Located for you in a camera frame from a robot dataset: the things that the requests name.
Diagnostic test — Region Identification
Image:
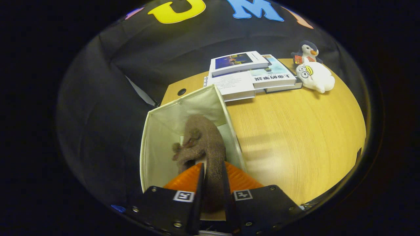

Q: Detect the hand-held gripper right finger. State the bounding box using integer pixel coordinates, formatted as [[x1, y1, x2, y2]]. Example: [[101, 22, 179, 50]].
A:
[[223, 161, 304, 235]]

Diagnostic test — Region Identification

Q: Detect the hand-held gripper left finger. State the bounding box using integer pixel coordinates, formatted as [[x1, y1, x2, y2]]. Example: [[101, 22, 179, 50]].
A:
[[126, 163, 205, 236]]

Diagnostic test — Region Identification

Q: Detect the brown fuzzy shoe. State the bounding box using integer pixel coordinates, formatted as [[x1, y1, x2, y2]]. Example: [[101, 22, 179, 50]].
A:
[[172, 114, 227, 213]]

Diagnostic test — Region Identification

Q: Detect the green fabric storage box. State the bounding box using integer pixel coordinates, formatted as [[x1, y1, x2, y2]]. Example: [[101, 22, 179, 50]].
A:
[[140, 84, 247, 221]]

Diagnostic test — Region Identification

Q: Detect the black book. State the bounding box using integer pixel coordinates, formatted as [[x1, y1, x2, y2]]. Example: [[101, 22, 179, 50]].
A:
[[265, 77, 303, 94]]

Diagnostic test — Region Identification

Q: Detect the white text cover book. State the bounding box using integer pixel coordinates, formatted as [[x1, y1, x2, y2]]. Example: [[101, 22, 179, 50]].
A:
[[203, 71, 256, 102]]

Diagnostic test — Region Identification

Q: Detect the white plush toy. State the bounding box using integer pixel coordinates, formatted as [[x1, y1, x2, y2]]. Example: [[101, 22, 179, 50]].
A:
[[296, 62, 335, 94]]

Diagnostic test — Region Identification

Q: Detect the small white book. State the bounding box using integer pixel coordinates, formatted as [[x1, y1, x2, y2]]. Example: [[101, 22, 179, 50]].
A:
[[210, 51, 269, 77]]

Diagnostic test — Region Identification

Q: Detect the penguin plush toy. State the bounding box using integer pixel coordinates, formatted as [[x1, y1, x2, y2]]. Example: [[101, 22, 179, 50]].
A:
[[291, 40, 324, 65]]

